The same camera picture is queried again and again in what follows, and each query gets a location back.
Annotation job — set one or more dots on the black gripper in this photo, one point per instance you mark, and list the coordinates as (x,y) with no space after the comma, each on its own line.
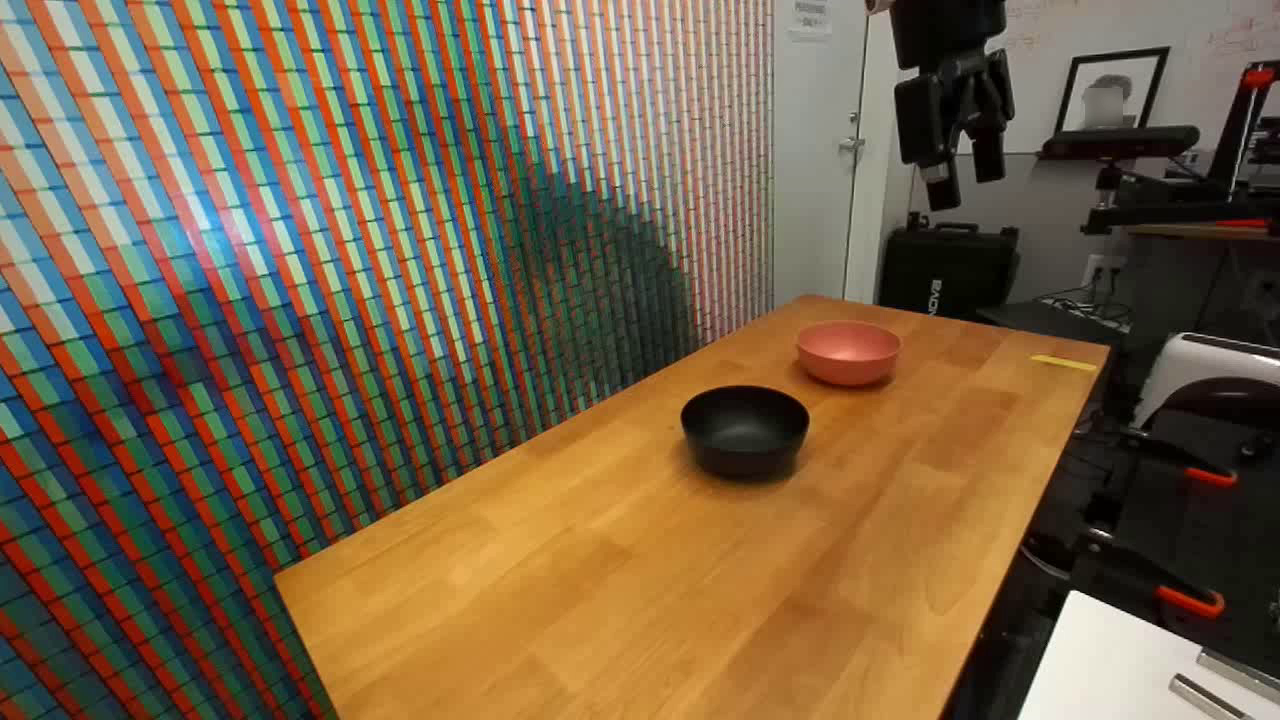
(946,28)

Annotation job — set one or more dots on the black bowl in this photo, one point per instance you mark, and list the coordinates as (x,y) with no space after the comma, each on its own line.
(744,435)

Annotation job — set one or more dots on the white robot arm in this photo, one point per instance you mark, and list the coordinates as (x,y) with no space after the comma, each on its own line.
(1205,365)

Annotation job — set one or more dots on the pink bowl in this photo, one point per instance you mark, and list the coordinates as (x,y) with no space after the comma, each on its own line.
(850,355)

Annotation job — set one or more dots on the black hard case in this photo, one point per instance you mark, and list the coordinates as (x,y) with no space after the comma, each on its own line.
(946,267)

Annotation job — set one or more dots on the white door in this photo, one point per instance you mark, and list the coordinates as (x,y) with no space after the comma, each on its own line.
(820,162)

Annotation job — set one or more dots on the framed portrait picture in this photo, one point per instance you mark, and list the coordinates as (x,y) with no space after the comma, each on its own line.
(1111,89)

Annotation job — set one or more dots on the paper sign on door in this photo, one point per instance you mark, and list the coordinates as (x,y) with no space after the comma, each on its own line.
(808,14)

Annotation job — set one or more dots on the yellow tape strip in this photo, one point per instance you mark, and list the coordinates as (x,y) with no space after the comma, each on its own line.
(1063,362)

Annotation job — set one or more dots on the silver metal bar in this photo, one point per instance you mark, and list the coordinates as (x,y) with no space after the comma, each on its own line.
(1220,694)

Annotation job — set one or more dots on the multicoloured patterned backdrop panel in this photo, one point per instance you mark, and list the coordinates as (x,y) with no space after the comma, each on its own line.
(332,305)

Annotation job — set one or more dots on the black red camera stand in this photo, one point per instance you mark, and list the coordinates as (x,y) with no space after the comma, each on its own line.
(1234,135)

